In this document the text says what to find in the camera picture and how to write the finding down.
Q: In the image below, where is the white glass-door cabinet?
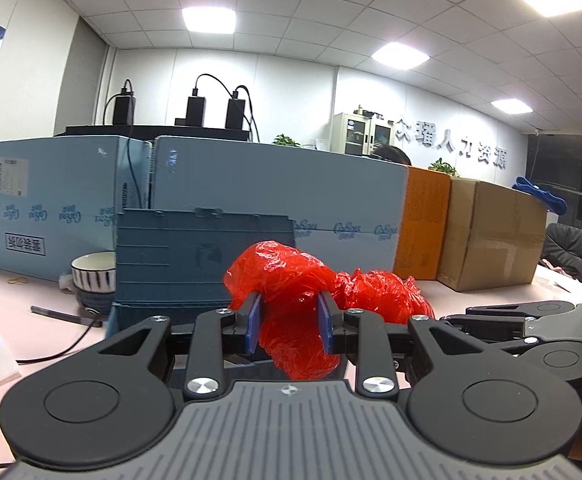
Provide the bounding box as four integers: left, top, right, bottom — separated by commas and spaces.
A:
332, 111, 396, 158

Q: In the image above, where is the dark grey sofa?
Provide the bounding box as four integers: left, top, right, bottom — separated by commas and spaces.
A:
541, 222, 582, 281

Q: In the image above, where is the blue-grey plastic crate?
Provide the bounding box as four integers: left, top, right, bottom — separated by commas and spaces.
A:
106, 206, 296, 343

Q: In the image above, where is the blue cloth on box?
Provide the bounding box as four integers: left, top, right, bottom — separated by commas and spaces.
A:
516, 176, 569, 215

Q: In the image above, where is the black flat box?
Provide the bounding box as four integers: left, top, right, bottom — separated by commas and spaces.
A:
53, 119, 254, 143

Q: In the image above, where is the light blue foam board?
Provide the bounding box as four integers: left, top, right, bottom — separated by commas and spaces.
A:
151, 135, 410, 273

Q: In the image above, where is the light blue cardboard box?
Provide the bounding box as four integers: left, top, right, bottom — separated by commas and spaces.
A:
0, 135, 152, 283

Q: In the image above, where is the brown cardboard box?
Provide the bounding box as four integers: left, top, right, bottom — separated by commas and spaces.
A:
436, 176, 549, 292

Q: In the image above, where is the red plastic bag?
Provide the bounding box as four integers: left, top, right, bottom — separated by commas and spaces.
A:
223, 241, 436, 382

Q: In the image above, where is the black desk cable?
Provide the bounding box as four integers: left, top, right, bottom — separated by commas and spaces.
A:
16, 317, 104, 363

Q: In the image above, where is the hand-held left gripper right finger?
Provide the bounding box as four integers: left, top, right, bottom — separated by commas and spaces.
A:
317, 289, 476, 401

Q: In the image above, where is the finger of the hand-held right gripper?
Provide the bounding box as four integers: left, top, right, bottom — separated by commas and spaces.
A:
438, 312, 576, 358
465, 300, 579, 321

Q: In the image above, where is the black charger cable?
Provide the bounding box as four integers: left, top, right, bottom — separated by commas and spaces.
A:
193, 74, 234, 98
234, 85, 262, 143
102, 78, 152, 209

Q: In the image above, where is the black power adapter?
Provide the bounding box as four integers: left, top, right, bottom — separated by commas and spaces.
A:
226, 99, 248, 130
112, 92, 136, 126
187, 95, 206, 127

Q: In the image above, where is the black pen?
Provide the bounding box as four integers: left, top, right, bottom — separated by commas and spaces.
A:
31, 305, 104, 328

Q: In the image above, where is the orange cardboard box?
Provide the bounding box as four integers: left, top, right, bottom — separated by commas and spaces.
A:
392, 166, 452, 281

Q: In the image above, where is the dark blue bowl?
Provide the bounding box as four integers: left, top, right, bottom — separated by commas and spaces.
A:
75, 287, 116, 312

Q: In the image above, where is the white striped bowl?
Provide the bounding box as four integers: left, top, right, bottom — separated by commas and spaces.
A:
71, 251, 118, 292

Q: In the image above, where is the pink desktop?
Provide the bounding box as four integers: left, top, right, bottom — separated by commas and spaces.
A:
0, 260, 582, 480

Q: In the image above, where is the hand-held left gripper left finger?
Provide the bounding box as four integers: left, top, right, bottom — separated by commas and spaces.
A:
98, 290, 264, 401

